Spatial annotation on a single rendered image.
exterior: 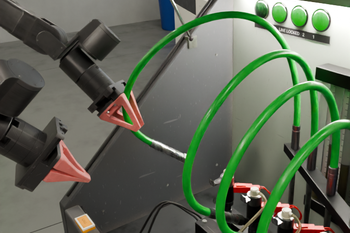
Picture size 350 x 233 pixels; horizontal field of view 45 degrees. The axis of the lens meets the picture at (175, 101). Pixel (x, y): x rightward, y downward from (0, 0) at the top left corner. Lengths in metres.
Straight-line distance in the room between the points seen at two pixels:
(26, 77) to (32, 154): 0.12
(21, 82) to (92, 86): 0.29
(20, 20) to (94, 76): 0.17
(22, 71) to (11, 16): 0.29
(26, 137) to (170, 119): 0.58
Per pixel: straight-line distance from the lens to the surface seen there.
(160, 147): 0.90
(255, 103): 1.18
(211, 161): 1.30
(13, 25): 0.88
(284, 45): 0.89
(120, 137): 1.08
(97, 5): 7.48
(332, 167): 0.83
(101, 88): 0.84
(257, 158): 1.25
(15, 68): 0.59
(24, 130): 0.63
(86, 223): 1.02
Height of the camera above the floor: 1.58
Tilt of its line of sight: 23 degrees down
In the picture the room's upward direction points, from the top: 3 degrees counter-clockwise
